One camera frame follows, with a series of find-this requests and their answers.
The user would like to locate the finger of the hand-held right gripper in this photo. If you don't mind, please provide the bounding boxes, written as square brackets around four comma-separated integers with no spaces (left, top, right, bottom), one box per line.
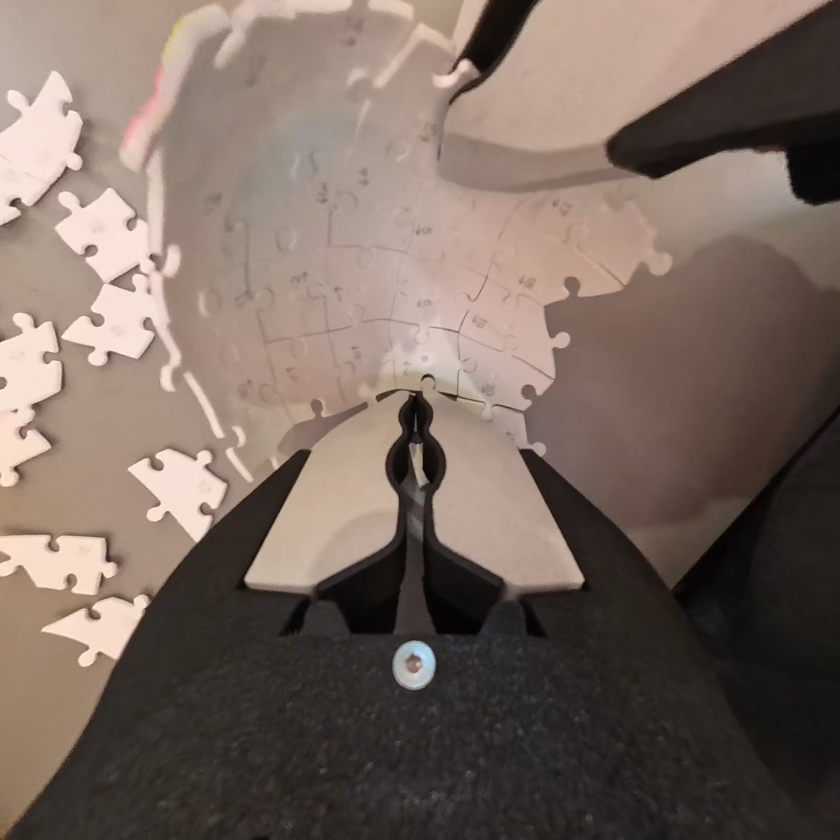
[450,0,500,67]
[436,0,818,193]

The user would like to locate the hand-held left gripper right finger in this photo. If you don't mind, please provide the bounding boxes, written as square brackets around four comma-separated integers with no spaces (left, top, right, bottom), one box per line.
[416,390,585,634]

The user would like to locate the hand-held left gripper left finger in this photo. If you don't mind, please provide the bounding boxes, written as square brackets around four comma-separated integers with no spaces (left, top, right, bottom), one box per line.
[244,392,416,634]

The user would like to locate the single white puzzle piece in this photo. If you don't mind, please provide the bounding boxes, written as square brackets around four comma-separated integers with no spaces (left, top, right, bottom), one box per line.
[432,59,490,96]

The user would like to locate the partly built puzzle ball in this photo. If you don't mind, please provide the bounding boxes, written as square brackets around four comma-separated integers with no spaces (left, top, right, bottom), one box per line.
[120,0,673,483]

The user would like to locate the group of puzzle pieces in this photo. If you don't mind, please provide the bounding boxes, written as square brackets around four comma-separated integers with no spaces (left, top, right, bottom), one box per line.
[0,71,227,667]

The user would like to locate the person's dark trousers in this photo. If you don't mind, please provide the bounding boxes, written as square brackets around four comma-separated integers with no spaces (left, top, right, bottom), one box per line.
[672,407,840,815]

